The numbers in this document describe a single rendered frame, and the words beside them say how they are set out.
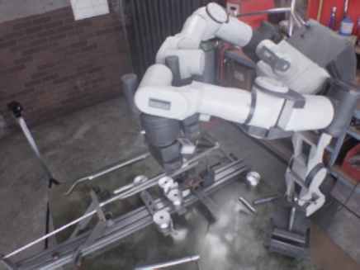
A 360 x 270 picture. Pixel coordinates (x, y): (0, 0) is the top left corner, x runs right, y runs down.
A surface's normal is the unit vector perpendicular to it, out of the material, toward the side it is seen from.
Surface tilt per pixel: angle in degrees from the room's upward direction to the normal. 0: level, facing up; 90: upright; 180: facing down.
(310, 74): 43
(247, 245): 0
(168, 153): 90
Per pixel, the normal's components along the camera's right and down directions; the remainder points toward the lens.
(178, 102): -0.10, 0.62
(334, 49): -0.65, -0.35
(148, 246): -0.07, -0.80
